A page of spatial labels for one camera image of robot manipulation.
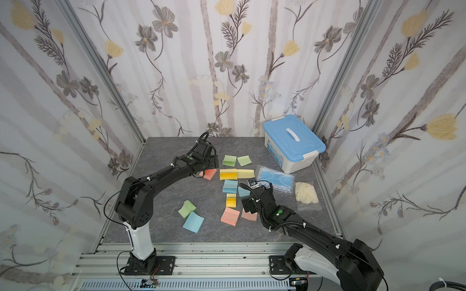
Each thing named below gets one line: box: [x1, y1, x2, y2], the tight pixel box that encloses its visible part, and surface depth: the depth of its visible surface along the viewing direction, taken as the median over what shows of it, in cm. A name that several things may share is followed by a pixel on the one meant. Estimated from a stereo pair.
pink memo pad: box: [220, 206, 241, 227], surface depth 89 cm
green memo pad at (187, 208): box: [177, 200, 197, 219], surface depth 89 cm
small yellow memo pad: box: [225, 193, 237, 208], surface depth 93 cm
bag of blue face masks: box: [255, 165, 296, 194], surface depth 103 cm
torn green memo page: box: [236, 155, 253, 167], surface depth 113 cm
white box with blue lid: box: [262, 114, 327, 174], surface depth 100 cm
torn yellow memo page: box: [236, 169, 255, 179], surface depth 107 cm
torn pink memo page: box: [241, 207, 258, 222], surface depth 88 cm
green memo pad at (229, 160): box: [222, 154, 238, 167], surface depth 113 cm
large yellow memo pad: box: [219, 168, 238, 181], surface depth 106 cm
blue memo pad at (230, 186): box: [222, 179, 239, 193], surface depth 98 cm
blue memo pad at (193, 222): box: [182, 210, 205, 234], surface depth 86 cm
